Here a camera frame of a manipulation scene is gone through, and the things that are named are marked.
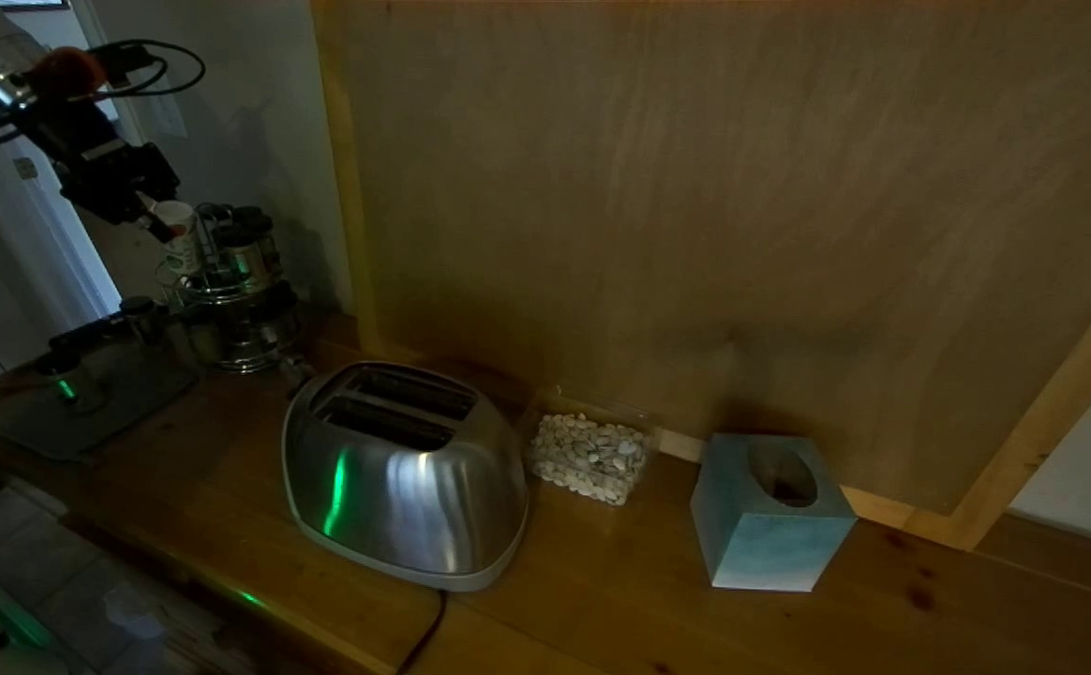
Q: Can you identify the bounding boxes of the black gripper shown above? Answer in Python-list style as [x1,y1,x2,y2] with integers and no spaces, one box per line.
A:
[31,105,198,239]

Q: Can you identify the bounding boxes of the white spice bottle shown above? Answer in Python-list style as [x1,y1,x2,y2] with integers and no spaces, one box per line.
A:
[145,199,205,288]

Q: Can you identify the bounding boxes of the spice jar black lid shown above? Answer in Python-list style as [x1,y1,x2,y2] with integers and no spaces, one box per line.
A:
[198,202,286,293]

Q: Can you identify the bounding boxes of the dark grey mat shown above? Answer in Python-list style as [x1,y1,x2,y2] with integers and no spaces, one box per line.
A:
[0,333,205,468]

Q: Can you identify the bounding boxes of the stainless steel toaster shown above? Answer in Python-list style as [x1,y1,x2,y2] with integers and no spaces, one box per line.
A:
[278,355,536,598]

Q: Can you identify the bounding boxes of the metal robot mounting table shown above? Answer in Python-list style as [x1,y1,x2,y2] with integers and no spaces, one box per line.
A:
[0,480,273,675]

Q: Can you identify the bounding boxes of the white crumpled sponge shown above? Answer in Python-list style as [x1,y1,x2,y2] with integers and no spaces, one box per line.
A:
[523,408,655,509]

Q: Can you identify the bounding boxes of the plywood back board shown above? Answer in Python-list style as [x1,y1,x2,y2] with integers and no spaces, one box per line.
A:
[307,0,1091,555]

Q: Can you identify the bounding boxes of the blue cube tissue box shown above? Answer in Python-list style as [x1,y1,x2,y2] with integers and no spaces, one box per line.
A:
[686,429,860,598]

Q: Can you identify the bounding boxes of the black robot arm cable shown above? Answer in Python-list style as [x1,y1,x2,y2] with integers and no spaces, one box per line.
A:
[90,34,215,105]

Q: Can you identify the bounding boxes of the black toaster power cable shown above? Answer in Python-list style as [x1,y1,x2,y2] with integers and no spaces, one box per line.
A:
[391,584,453,675]

